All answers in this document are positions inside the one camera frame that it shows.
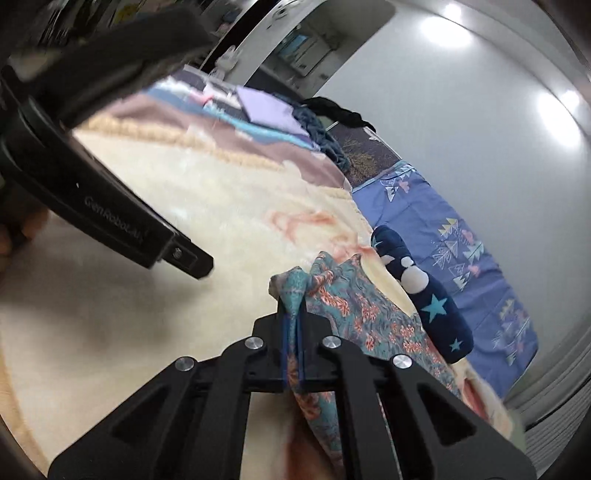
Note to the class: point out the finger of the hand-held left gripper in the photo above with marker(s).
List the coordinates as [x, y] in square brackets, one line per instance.
[187, 257]
[120, 55]

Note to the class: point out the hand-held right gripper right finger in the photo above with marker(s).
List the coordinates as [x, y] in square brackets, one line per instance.
[369, 392]

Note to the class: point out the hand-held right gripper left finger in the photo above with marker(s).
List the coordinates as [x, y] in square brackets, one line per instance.
[221, 392]

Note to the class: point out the teal floral shirt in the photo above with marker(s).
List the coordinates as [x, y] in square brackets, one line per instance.
[369, 318]

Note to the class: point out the person's left hand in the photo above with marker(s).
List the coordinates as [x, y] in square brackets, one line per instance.
[23, 230]

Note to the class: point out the peach plush blanket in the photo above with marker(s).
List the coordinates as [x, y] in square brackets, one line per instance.
[184, 194]

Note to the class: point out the dark printed bed sheet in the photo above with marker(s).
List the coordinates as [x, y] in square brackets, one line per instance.
[217, 94]

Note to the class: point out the white cat figurine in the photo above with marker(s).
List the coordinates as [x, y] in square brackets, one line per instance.
[227, 61]

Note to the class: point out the navy star print cloth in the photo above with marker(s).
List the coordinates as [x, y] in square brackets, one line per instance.
[425, 295]

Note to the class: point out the light blue cloth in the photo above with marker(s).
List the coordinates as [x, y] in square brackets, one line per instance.
[263, 130]

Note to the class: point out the folded lavender cloth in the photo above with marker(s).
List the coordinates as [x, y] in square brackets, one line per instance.
[268, 108]

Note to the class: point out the blue tree print sheet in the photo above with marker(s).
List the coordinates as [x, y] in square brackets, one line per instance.
[461, 258]

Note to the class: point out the dark blue fuzzy cloth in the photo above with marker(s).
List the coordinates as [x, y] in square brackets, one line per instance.
[323, 138]

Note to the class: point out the white pleated curtain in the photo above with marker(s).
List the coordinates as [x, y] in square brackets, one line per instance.
[554, 392]

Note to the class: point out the dark tree print headboard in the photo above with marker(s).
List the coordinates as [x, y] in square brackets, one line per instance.
[364, 150]

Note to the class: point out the black cloth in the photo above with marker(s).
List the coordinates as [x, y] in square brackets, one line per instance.
[337, 108]

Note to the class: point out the wall cabinet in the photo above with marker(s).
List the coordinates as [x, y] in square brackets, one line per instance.
[307, 53]

